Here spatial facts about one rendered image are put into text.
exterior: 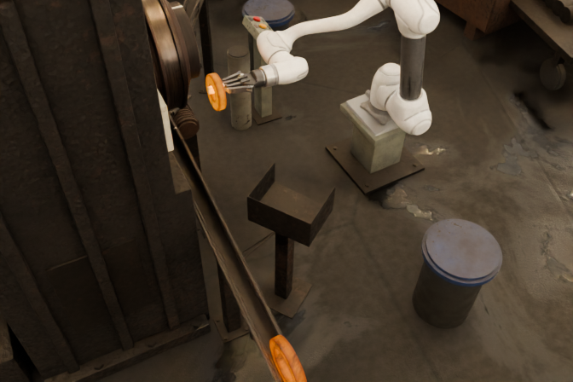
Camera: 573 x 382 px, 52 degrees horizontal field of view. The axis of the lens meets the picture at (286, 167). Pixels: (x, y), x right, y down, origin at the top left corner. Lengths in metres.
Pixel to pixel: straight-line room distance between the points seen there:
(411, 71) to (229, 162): 1.20
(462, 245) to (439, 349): 0.49
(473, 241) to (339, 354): 0.74
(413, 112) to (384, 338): 1.02
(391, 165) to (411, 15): 1.16
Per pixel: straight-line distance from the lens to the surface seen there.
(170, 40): 2.00
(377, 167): 3.25
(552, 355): 2.89
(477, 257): 2.50
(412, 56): 2.57
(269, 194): 2.33
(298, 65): 2.52
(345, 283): 2.83
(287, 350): 1.81
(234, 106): 3.38
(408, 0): 2.41
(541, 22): 4.17
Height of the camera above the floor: 2.37
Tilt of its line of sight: 46 degrees down
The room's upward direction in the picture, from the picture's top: 2 degrees clockwise
